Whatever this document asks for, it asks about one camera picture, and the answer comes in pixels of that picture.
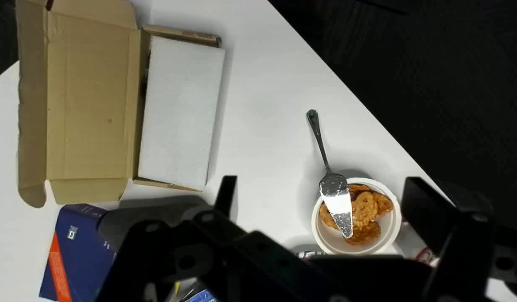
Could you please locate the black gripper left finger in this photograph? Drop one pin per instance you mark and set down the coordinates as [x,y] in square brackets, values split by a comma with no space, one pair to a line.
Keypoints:
[225,193]

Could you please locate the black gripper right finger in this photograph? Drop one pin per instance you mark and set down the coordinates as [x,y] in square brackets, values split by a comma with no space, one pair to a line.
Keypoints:
[428,207]

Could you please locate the white foam sheet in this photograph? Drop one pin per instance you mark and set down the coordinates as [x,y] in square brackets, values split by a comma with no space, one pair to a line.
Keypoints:
[180,111]

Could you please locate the brown cardboard box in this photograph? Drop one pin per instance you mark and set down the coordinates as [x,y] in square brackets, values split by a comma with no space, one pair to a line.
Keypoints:
[82,106]

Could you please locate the white bowl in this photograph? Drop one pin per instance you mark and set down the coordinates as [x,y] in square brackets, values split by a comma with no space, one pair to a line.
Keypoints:
[393,227]

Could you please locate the orange fried snack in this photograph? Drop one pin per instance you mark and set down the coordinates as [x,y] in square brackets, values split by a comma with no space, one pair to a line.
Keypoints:
[369,210]

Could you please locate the metal spoon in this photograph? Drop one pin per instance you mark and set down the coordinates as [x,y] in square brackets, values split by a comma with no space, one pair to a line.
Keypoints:
[334,195]

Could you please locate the blue snack package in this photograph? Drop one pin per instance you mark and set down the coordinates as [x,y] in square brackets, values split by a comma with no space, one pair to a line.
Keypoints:
[74,252]

